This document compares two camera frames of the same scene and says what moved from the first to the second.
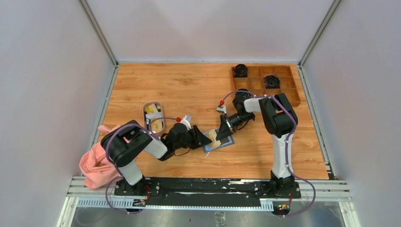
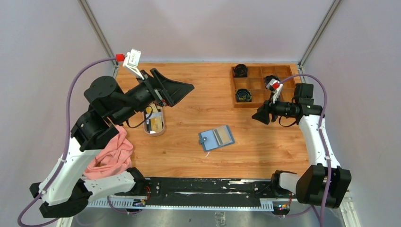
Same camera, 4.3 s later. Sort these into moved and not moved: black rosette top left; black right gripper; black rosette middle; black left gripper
Moved: black left gripper; black right gripper
Not moved: black rosette top left; black rosette middle
